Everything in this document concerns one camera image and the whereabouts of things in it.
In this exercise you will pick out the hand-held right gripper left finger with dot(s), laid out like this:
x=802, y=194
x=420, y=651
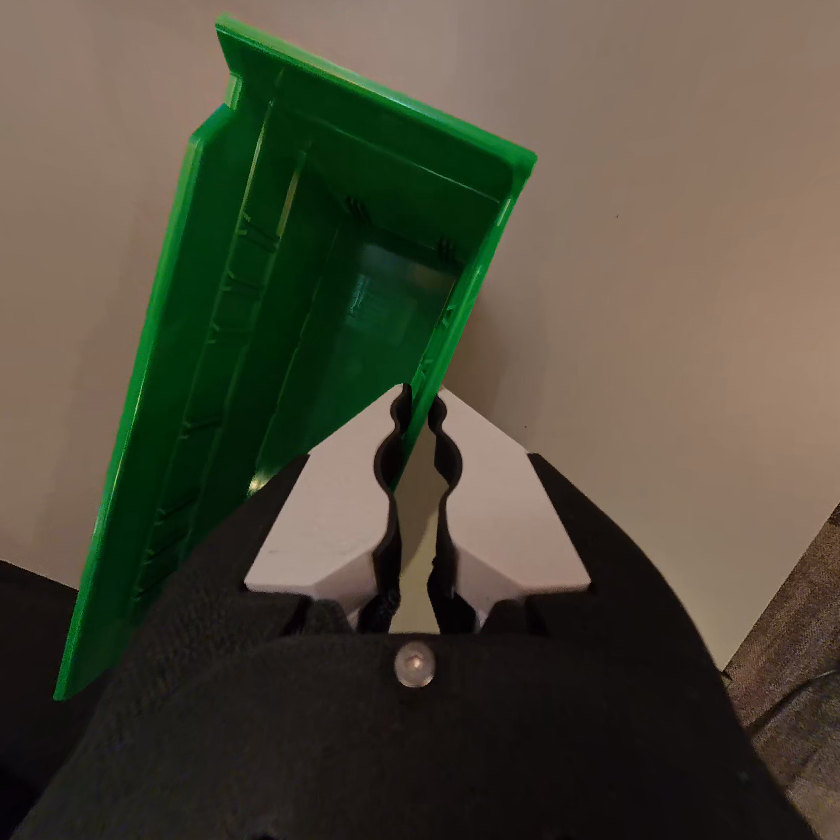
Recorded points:
x=315, y=525

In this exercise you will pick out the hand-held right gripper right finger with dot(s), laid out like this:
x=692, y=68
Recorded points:
x=512, y=525

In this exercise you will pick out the green plastic bin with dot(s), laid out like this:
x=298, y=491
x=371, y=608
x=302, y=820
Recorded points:
x=262, y=328

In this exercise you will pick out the person's dark clothing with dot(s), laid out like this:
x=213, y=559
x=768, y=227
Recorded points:
x=26, y=623

